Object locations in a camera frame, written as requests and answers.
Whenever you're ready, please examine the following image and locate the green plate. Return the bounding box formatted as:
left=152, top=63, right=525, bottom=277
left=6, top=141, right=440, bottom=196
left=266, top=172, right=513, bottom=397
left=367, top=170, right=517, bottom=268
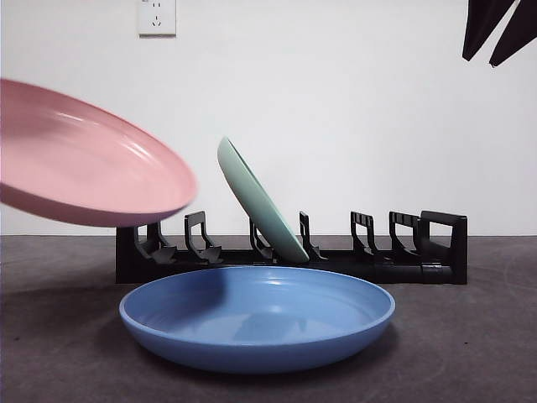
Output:
left=216, top=135, right=310, bottom=265

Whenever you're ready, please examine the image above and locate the blue plate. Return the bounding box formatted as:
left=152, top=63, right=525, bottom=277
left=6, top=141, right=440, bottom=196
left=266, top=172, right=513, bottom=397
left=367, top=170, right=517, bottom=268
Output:
left=118, top=265, right=397, bottom=375

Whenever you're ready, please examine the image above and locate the pink plate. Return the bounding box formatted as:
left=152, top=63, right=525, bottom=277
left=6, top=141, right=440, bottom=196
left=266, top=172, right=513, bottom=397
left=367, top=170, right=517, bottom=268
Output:
left=0, top=77, right=200, bottom=228

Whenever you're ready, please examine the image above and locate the black plastic dish rack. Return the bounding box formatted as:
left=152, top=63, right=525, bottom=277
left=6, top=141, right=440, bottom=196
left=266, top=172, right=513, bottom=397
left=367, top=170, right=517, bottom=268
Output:
left=114, top=209, right=468, bottom=286

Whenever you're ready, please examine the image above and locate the white wall socket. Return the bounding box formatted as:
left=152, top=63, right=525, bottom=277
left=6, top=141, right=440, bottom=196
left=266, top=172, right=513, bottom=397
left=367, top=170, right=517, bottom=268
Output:
left=138, top=0, right=177, bottom=39

